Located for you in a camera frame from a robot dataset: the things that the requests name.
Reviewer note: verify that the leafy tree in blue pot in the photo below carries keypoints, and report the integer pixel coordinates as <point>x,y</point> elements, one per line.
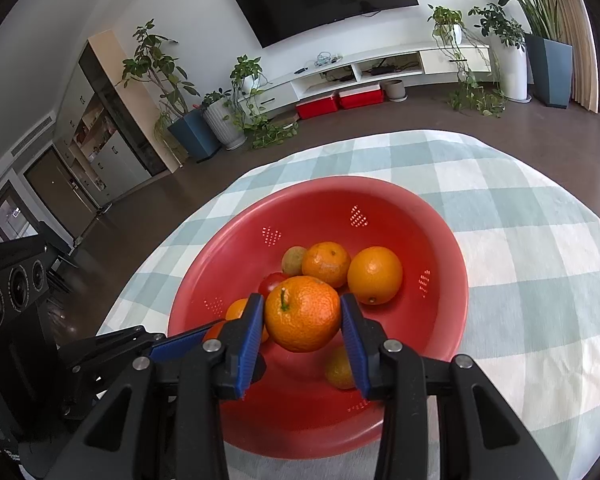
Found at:
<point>195,132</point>

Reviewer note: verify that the empty brown plant pot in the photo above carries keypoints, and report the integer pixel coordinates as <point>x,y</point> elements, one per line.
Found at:
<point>394,90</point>

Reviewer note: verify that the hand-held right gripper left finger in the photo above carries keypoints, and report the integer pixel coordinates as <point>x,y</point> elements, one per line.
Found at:
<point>250,340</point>

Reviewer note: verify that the black set-top box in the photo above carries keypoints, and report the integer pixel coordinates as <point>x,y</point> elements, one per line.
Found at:
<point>382,69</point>

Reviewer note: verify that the bushy plant in white pot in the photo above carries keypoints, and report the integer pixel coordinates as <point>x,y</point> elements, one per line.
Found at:
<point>510,65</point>

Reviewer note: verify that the red storage box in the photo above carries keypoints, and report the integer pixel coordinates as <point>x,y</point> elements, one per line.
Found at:
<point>361,96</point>
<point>317,106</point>

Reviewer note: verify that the green checked tablecloth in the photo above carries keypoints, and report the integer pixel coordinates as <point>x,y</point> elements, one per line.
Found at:
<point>530,260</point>

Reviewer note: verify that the trailing pothos plant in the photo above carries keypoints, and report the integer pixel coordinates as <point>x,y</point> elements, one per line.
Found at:
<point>447,20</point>
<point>247,70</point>

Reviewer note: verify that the wall cabinet unit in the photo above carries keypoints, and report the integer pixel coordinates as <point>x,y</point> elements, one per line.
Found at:
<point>120,145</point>

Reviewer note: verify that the bumpy mandarin orange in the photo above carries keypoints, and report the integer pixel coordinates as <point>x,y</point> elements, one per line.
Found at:
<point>326,263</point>

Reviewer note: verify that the black wall television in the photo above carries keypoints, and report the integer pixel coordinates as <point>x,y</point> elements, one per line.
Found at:
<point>325,0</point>

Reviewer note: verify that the small smooth orange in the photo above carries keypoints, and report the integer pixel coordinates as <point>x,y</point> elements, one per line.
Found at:
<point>236,309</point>

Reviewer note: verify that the stemmed mandarin orange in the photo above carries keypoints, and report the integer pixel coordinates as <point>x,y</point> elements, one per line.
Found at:
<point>305,317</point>

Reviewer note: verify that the small brown kiwi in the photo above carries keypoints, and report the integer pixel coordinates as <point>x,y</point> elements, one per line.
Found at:
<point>292,261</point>
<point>337,367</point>

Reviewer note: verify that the white television cabinet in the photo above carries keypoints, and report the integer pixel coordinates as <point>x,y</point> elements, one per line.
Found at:
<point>430,60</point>

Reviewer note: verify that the brown entrance door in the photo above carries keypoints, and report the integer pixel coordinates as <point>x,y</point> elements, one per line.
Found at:
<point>55,185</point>

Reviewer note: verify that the broad-leaf plant in blue pot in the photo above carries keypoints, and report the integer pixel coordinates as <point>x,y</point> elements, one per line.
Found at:
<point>547,67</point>

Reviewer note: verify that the red plastic basin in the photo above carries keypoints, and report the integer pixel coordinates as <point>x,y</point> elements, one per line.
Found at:
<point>405,220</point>

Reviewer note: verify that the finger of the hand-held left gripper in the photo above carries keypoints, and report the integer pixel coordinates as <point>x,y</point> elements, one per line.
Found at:
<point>180,346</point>
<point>125,340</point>

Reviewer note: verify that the large smooth orange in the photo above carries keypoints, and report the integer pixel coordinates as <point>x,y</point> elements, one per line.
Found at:
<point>375,272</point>

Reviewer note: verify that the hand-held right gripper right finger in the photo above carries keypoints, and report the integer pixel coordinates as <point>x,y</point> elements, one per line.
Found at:
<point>355,345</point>

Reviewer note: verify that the beige curtain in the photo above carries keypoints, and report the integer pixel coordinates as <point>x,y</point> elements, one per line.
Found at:
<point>577,35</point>

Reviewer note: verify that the plant in ribbed white pot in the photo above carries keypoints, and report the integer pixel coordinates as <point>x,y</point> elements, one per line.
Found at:
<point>222,122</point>

